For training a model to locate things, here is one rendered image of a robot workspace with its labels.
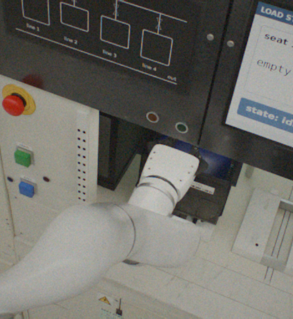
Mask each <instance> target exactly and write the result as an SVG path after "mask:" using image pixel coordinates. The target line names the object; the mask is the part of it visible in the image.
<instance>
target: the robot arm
mask: <svg viewBox="0 0 293 319"><path fill-rule="evenodd" d="M176 142H177V139H175V138H173V137H172V136H168V137H167V138H166V139H165V140H160V141H157V142H148V143H147V150H148V154H149V157H148V160H147V162H146V164H145V165H144V168H143V171H142V175H141V178H140V182H139V184H138V185H137V188H135V189H134V191H133V194H132V196H131V198H130V200H129V201H128V202H127V203H126V202H89V203H82V204H75V205H73V206H71V207H69V208H67V209H65V210H64V211H62V212H60V213H59V214H58V215H57V216H56V217H55V218H54V219H53V220H52V222H51V223H50V224H49V226H48V227H47V229H46V230H45V231H44V232H43V234H42V235H41V237H40V238H39V240H38V242H37V243H36V245H35V246H34V247H33V248H32V250H31V251H30V252H28V253H27V254H26V256H25V257H24V258H23V259H22V260H21V261H20V262H18V263H17V264H16V265H14V266H12V267H11V268H10V269H8V270H6V271H5V272H4V273H2V274H1V275H0V319H15V318H14V317H15V316H16V315H17V314H18V313H21V312H23V311H25V310H29V309H33V308H38V307H43V306H47V305H49V304H53V303H57V302H61V301H64V300H68V299H71V298H74V297H76V296H79V295H81V294H83V293H85V292H88V291H89V290H90V289H91V288H92V287H94V286H95V285H97V284H98V283H99V282H100V281H101V280H102V279H103V278H104V276H105V275H106V273H107V271H108V270H109V268H110V267H113V266H114V265H117V264H119V263H120V262H121V263H123V264H126V265H130V266H134V267H139V266H142V265H145V264H148V265H152V266H156V267H164V268H177V267H181V266H182V265H185V264H186V263H187V262H189V261H190V260H191V259H192V258H193V256H194V255H195V253H196V252H197V250H198V248H199V245H200V242H201V233H200V230H199V228H198V226H196V225H194V223H192V222H190V221H187V220H185V219H182V218H180V217H177V216H174V215H172V214H171V213H172V211H173V210H174V208H175V205H176V202H178V201H180V200H181V198H182V197H183V196H184V195H185V194H186V192H187V190H188V188H189V187H190V185H191V183H192V182H193V180H194V178H195V176H196V175H198V174H200V173H201V172H203V171H205V170H207V169H208V166H209V164H208V163H207V162H206V161H205V160H204V159H203V157H202V155H201V153H200V152H199V148H200V147H199V146H195V145H192V146H191V150H190V151H189V153H185V152H183V151H179V150H176V149H174V148H171V147H173V146H174V145H175V143H176Z"/></svg>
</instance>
